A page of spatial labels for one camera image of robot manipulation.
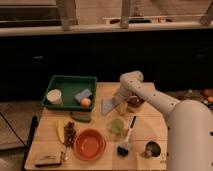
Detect red orange bowl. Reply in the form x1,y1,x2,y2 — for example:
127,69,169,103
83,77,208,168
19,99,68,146
74,129,106,161

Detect silver metal cup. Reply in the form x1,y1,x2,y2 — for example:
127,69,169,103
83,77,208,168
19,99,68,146
145,141,161,158

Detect orange fruit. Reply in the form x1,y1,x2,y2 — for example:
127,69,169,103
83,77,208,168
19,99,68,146
80,98,91,107

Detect white round container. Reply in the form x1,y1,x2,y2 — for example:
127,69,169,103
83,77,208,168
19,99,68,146
46,89,62,105

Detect yellow banana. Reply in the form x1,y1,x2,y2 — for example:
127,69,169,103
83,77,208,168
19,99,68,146
56,120,65,144

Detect dark green cucumber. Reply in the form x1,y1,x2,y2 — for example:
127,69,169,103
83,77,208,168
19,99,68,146
71,113,91,123

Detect black dish brush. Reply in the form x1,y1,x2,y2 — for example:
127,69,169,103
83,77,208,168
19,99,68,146
117,117,136,157

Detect dark brown bowl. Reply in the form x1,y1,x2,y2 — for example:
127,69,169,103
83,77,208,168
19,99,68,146
127,95,144,108

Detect green plastic tray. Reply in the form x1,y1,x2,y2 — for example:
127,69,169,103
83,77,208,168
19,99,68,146
41,75,97,112

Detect green plastic cup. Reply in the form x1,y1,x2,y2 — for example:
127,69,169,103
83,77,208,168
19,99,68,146
110,118,124,134

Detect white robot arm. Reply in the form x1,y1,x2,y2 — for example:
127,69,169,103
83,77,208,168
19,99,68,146
115,71,213,171

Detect blue sponge block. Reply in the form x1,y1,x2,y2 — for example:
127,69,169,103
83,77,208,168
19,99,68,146
74,88,92,102

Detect brown rectangular block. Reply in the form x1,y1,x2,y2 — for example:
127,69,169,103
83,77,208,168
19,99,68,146
34,153,62,167

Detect wooden board table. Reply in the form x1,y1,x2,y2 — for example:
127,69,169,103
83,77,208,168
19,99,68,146
23,82,168,171

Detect dark red grapes bunch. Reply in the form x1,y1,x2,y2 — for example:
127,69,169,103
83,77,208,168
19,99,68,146
64,122,76,147

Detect metal spoon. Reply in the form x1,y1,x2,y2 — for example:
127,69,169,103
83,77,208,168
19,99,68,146
62,147,68,162

